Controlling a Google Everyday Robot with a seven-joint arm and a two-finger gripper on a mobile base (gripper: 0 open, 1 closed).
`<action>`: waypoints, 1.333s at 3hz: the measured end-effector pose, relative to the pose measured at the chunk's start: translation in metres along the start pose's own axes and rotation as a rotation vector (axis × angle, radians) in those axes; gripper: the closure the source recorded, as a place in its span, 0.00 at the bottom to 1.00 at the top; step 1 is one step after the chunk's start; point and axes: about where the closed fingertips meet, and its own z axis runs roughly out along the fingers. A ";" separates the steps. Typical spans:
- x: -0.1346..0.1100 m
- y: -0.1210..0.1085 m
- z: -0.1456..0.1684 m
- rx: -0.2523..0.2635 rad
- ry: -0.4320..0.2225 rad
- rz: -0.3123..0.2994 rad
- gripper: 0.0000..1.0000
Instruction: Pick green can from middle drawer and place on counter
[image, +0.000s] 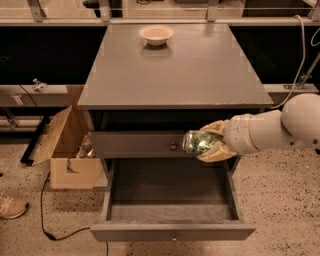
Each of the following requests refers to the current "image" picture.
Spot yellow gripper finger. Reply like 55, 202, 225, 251
201, 120, 228, 136
197, 142, 236, 162

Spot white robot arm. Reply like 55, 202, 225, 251
198, 93, 320, 162

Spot grey drawer cabinet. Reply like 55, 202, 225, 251
77, 22, 275, 243

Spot open grey middle drawer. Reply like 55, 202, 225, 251
91, 158, 255, 242

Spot closed grey top drawer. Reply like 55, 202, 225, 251
88, 129, 257, 159

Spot right low grey bench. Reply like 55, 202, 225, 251
264, 84, 319, 106

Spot low grey bench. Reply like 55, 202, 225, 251
264, 84, 319, 106
0, 85, 83, 107

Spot white paper bowl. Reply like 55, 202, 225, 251
139, 25, 174, 46

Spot items in cardboard box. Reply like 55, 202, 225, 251
76, 141, 95, 158

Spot open cardboard box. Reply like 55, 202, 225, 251
33, 86, 103, 189

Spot small clear plastic object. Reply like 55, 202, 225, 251
33, 78, 48, 93

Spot left low grey bench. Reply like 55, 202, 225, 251
0, 85, 83, 107

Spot tan sneaker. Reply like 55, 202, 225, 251
0, 193, 28, 219

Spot white hanging cable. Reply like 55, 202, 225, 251
269, 14, 307, 110

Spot black floor cable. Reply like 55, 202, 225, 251
40, 171, 110, 256

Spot metal railing frame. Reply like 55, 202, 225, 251
0, 0, 320, 26

